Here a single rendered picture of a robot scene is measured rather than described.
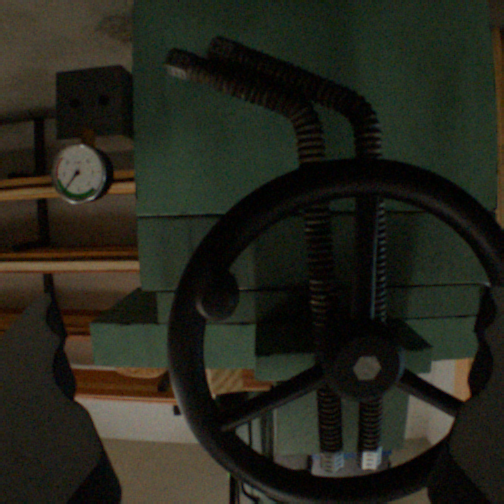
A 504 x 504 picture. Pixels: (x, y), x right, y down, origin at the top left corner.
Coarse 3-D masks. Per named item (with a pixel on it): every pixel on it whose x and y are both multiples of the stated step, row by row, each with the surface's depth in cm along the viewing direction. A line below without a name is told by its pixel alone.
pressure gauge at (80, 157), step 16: (80, 144) 38; (64, 160) 39; (80, 160) 39; (96, 160) 39; (64, 176) 39; (80, 176) 39; (96, 176) 39; (112, 176) 41; (64, 192) 39; (80, 192) 39; (96, 192) 39
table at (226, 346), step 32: (480, 288) 59; (96, 320) 49; (128, 320) 49; (384, 320) 46; (416, 320) 46; (448, 320) 46; (96, 352) 48; (128, 352) 48; (160, 352) 48; (224, 352) 48; (256, 352) 38; (288, 352) 38; (416, 352) 37; (448, 352) 47
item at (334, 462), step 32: (192, 64) 33; (224, 64) 34; (256, 64) 33; (288, 64) 32; (256, 96) 32; (288, 96) 31; (320, 96) 32; (352, 96) 31; (320, 128) 32; (320, 160) 32; (320, 224) 33; (384, 224) 33; (320, 256) 33; (384, 256) 33; (320, 288) 34; (384, 288) 34; (320, 320) 35; (320, 416) 37; (320, 448) 38
